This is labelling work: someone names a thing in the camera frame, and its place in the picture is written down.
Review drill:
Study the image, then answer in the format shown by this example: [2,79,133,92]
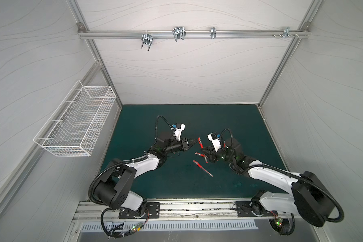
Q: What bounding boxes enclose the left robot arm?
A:
[88,137,198,214]

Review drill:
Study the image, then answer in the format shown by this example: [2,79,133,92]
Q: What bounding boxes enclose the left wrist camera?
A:
[171,123,185,141]

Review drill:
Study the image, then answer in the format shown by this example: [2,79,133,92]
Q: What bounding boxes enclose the red pen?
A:
[193,160,213,177]
[198,137,204,149]

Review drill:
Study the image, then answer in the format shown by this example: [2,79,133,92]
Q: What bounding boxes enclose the white wire basket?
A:
[33,80,116,157]

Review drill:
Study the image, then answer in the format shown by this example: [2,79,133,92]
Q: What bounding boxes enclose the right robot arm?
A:
[202,139,344,227]

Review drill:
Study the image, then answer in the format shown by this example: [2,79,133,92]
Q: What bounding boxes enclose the left cable bundle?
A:
[99,207,150,239]

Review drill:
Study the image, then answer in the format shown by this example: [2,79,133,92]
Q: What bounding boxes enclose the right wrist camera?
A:
[207,133,221,152]

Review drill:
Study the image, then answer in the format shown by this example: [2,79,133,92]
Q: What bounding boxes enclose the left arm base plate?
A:
[119,202,160,219]

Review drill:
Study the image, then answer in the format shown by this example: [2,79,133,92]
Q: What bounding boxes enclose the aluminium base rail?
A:
[72,198,321,223]

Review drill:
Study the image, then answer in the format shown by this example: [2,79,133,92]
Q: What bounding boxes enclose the metal u-bolt clamp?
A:
[141,33,153,51]
[172,26,186,42]

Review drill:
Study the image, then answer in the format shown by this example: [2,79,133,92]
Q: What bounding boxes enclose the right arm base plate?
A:
[232,201,277,217]

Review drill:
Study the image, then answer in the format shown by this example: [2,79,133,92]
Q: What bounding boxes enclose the aluminium cross rail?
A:
[79,29,311,39]

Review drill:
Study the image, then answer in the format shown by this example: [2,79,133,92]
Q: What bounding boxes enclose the cable bundle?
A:
[99,207,150,239]
[267,213,295,236]

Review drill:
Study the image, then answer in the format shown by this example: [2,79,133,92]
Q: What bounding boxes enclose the metal bracket clamp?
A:
[210,27,216,39]

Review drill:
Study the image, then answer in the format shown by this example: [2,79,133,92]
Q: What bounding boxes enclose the green table mat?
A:
[102,104,284,199]

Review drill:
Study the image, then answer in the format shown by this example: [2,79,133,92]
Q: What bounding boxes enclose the metal corner bracket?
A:
[272,27,299,39]

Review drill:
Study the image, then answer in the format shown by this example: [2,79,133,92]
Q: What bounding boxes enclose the white slotted cable duct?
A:
[81,219,259,233]

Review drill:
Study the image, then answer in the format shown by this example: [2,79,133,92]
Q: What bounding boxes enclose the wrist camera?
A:
[207,133,221,152]
[171,123,185,141]

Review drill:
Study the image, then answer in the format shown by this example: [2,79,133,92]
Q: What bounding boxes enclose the right cable bundle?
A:
[267,213,295,236]

